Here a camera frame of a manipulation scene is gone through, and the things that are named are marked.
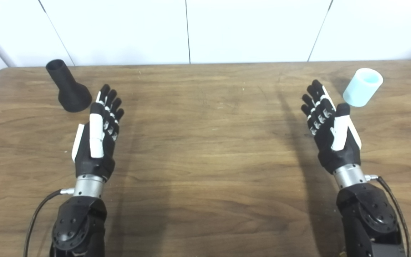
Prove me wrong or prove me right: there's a left white and black hand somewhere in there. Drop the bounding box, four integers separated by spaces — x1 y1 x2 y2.
71 84 125 182

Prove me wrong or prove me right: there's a right white and black hand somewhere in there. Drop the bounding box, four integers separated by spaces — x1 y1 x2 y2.
301 79 362 175

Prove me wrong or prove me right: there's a black nozzle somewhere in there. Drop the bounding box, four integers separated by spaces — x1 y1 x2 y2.
46 59 92 113

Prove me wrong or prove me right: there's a light-blue hose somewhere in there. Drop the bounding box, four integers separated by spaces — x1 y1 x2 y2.
342 68 384 107

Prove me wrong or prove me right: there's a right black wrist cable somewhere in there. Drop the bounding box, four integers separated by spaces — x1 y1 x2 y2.
365 175 411 257

